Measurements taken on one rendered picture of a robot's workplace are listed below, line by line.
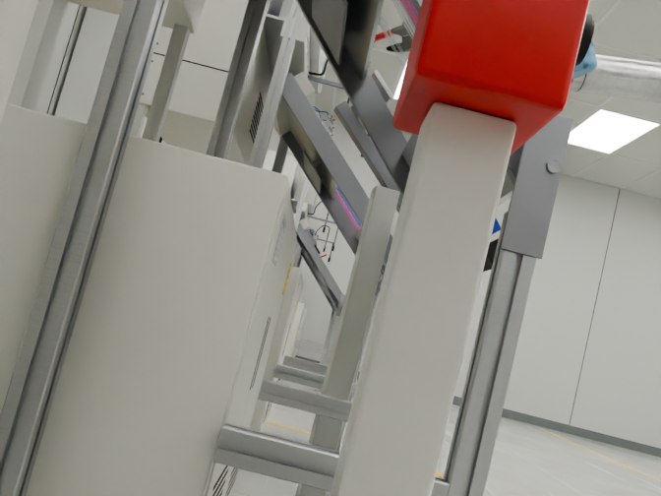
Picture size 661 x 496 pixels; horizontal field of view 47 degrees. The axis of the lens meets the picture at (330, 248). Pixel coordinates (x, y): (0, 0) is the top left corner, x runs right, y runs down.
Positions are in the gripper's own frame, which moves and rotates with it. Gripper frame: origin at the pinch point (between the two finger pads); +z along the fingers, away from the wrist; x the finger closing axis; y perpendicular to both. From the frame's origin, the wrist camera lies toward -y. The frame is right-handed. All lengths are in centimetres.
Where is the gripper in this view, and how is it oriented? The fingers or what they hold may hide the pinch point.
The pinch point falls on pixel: (395, 42)
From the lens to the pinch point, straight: 138.3
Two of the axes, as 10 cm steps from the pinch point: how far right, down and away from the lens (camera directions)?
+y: -2.6, -9.6, 0.9
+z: -9.6, 2.6, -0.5
